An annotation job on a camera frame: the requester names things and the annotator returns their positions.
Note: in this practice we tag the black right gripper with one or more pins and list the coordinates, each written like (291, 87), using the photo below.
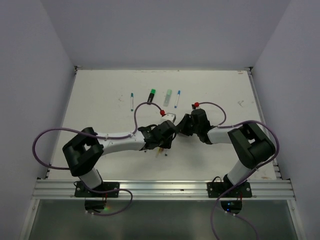
(182, 125)

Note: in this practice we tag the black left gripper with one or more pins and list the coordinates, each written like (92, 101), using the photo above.
(168, 143)

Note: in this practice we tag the dark green capped marker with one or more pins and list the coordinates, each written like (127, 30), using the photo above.
(165, 152)

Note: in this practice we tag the yellow slim highlighter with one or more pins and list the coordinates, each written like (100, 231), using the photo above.
(159, 151)

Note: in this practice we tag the blue capped white marker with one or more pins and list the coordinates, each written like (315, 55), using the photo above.
(177, 99)

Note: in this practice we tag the pale green translucent highlighter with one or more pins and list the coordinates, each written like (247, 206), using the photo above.
(167, 98)

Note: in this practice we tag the teal capped white marker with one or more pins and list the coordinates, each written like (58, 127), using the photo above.
(132, 102)

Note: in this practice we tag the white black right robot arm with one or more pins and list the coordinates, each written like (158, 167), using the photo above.
(252, 146)

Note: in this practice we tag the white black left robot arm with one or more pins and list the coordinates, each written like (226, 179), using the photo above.
(84, 150)

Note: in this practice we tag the black green capped highlighter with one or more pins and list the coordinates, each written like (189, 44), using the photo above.
(151, 96)

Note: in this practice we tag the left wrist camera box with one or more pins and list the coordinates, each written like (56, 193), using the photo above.
(168, 117)

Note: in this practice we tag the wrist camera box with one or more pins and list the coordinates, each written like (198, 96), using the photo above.
(168, 117)
(196, 107)

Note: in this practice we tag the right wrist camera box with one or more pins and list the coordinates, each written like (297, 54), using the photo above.
(196, 107)

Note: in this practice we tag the aluminium side rail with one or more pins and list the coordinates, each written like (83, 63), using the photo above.
(262, 118)

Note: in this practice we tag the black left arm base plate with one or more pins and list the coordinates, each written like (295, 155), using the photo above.
(96, 206)

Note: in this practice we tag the aluminium front rail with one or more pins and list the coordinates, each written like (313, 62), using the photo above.
(169, 190)

